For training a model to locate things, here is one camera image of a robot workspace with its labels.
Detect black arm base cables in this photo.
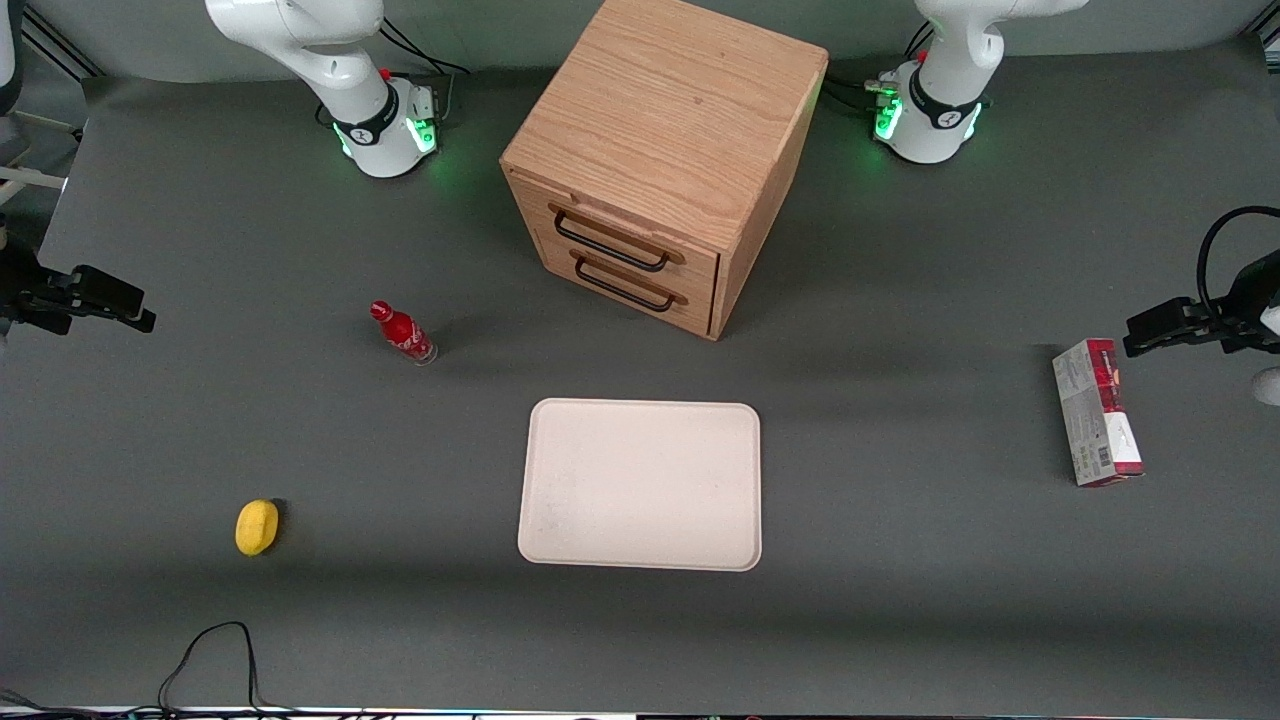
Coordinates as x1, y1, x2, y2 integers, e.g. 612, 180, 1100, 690
822, 20, 936, 116
378, 15, 471, 126

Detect black wire drawer handle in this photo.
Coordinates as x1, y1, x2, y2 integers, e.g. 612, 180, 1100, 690
547, 203, 688, 273
570, 250, 689, 313

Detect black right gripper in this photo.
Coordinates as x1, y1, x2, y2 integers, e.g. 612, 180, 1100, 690
0, 235, 158, 337

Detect wooden drawer cabinet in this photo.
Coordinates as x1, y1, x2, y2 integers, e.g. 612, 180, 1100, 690
500, 0, 829, 343

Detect grey and red carton box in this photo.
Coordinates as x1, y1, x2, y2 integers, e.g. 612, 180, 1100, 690
1051, 338, 1146, 488

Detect wooden drawer with shallow front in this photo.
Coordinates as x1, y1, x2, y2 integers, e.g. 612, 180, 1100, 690
530, 185, 721, 299

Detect beige plastic tray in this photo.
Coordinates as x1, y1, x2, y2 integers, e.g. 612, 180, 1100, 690
517, 398, 763, 573

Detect black left wrist camera cable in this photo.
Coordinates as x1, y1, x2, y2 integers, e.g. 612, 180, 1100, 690
1197, 205, 1280, 323

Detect black looped floor cable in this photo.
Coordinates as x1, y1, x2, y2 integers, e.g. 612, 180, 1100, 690
157, 621, 301, 717

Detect white metal stand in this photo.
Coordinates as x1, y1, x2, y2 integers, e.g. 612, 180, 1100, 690
0, 108, 69, 206

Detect wooden drawer with deep front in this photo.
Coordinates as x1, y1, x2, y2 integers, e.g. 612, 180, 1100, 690
540, 240, 719, 341

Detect yellow lemon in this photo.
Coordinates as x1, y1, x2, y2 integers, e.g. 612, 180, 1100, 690
235, 499, 280, 557

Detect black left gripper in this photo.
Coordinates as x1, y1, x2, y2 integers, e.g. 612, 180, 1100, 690
1124, 250, 1280, 358

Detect red cola bottle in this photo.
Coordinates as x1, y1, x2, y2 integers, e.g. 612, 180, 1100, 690
369, 299, 439, 367

